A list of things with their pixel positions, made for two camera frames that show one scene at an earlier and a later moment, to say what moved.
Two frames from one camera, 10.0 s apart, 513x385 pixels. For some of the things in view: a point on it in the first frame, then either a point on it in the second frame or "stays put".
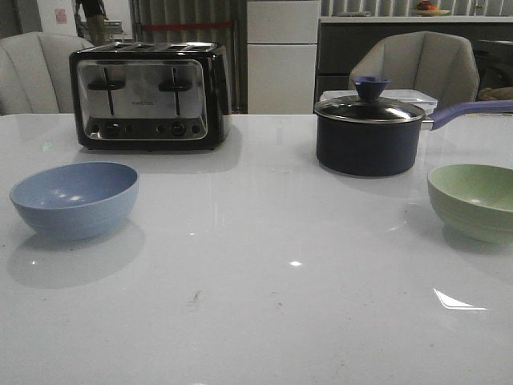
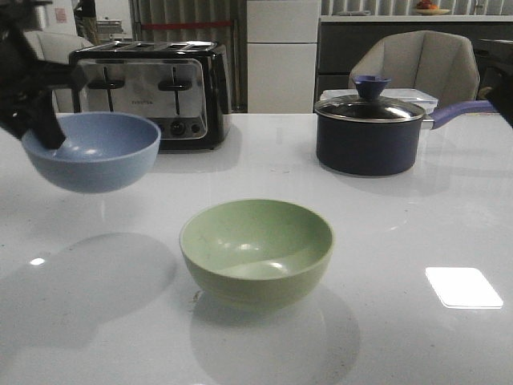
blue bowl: [77, 200] → [102, 152]
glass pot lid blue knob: [370, 106] stays put
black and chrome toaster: [151, 96] stays put
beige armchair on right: [442, 63] stays put
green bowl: [474, 199] → [256, 254]
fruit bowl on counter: [425, 8] stays put
